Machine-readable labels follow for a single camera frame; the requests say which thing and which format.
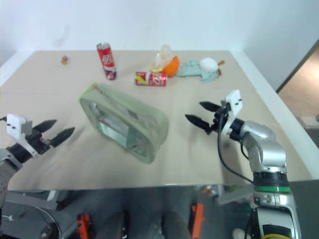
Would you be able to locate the green transparent zipper pouch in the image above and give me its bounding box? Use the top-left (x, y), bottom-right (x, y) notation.
top-left (79, 82), bottom-right (170, 165)

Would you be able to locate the white round plush toy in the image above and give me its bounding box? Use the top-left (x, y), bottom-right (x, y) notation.
top-left (200, 57), bottom-right (226, 75)

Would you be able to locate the grey metal frame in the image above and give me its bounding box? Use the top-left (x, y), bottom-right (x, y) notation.
top-left (4, 189), bottom-right (58, 210)

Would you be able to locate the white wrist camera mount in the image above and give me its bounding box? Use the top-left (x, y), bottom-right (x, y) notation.
top-left (5, 114), bottom-right (39, 158)
top-left (220, 90), bottom-right (244, 137)

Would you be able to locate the brown wooden door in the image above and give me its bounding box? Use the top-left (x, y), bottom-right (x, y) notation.
top-left (275, 39), bottom-right (319, 93)

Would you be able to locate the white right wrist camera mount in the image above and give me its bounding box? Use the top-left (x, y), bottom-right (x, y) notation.
top-left (220, 90), bottom-right (244, 137)

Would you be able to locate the orange black tool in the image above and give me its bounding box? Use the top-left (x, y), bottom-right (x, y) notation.
top-left (76, 212), bottom-right (91, 239)
top-left (190, 203), bottom-right (205, 238)

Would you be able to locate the light green cloth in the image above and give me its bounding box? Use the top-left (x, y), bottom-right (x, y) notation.
top-left (177, 59), bottom-right (220, 84)

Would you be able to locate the short red soda can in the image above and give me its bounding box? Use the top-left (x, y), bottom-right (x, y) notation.
top-left (135, 71), bottom-right (168, 88)

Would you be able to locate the tall red soda can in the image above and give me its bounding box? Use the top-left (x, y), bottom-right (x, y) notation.
top-left (96, 42), bottom-right (118, 81)

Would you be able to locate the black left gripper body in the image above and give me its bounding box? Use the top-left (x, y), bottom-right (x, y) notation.
top-left (24, 128), bottom-right (53, 155)

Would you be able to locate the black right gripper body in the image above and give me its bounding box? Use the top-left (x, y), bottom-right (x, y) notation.
top-left (205, 104), bottom-right (232, 135)

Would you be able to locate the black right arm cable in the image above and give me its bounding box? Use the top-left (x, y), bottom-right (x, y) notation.
top-left (217, 113), bottom-right (255, 185)

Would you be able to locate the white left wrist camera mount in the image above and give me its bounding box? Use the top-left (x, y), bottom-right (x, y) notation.
top-left (5, 114), bottom-right (39, 158)

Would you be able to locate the orange plastic bowl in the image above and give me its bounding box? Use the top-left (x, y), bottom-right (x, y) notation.
top-left (162, 56), bottom-right (181, 77)

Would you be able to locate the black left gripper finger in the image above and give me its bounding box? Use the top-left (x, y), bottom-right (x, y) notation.
top-left (32, 119), bottom-right (58, 133)
top-left (50, 127), bottom-right (76, 148)

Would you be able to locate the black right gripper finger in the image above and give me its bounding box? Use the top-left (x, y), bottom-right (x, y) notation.
top-left (198, 101), bottom-right (222, 113)
top-left (184, 114), bottom-right (210, 130)

